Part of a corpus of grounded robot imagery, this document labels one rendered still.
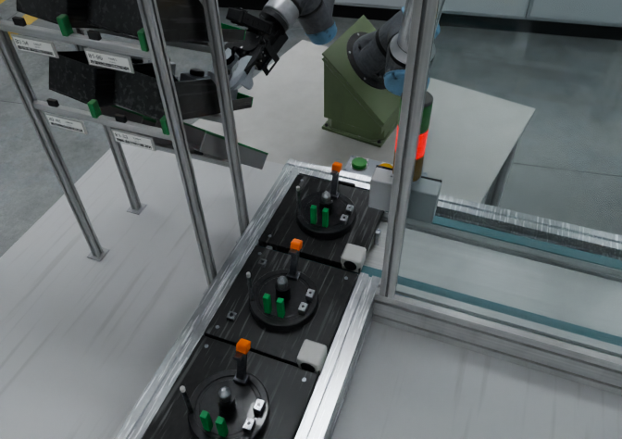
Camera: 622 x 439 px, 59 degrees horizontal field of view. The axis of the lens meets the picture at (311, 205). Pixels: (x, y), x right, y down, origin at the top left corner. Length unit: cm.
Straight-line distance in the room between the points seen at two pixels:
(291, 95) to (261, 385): 112
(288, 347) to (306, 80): 113
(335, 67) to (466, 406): 94
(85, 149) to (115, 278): 197
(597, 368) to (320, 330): 53
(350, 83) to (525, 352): 84
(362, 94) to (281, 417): 94
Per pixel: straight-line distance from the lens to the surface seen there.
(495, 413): 118
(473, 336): 119
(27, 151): 343
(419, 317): 118
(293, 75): 199
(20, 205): 309
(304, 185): 136
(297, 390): 103
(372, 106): 160
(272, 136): 170
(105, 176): 167
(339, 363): 107
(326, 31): 140
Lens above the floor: 189
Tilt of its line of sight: 45 degrees down
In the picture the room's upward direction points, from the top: 2 degrees counter-clockwise
